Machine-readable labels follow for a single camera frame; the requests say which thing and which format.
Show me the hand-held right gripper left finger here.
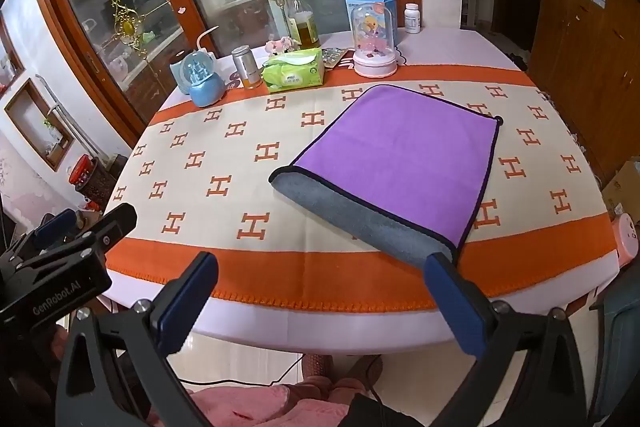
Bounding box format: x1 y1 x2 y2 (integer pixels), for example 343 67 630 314
55 251 221 427

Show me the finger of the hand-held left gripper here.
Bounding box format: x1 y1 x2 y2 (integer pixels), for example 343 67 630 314
9 208 79 259
30 203 138 269

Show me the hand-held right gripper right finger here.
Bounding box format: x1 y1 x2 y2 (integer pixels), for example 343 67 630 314
423 251 589 427

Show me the purple and grey towel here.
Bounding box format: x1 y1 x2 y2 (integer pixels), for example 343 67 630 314
269 84 504 270

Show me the red lidded container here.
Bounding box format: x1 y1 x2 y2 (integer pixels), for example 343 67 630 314
69 155 99 186

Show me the orange and cream printed blanket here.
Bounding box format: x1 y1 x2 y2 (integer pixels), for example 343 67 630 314
102 66 619 314

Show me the person's pink clothing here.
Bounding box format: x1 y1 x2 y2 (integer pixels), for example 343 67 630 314
189 353 386 427

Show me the teal chair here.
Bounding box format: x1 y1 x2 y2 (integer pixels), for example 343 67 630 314
589 264 640 427

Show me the blue snow globe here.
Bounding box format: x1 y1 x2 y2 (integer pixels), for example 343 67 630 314
180 51 226 108

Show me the pink round plastic object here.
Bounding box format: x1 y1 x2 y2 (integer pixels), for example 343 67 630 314
616 214 640 268

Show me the cardboard box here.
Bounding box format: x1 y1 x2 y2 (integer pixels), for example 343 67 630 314
600 161 640 229

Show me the silver metal can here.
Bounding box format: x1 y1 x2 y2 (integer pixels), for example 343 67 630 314
231 46 264 90

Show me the green tissue pack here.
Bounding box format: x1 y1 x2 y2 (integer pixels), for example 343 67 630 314
262 48 325 94

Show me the small pink figurine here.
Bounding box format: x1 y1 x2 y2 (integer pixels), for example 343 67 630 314
266 37 294 57

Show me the brown wooden cabinet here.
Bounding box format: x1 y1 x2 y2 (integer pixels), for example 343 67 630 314
529 0 640 190

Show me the glass dome duck music box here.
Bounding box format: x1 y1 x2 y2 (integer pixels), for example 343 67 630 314
351 4 399 79

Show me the glass bottle with yellow oil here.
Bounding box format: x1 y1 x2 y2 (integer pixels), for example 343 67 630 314
287 0 321 50

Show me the silver blister pill pack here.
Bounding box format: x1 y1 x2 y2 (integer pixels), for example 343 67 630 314
320 48 350 69

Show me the white pill bottle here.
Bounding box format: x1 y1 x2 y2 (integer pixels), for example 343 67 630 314
404 3 421 36

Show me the black cable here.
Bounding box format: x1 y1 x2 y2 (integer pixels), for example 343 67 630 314
177 353 307 386

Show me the wooden framed wall niche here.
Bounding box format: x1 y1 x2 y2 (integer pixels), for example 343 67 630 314
4 77 77 171

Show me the white gooseneck cable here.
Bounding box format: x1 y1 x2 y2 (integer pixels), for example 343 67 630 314
194 28 222 58

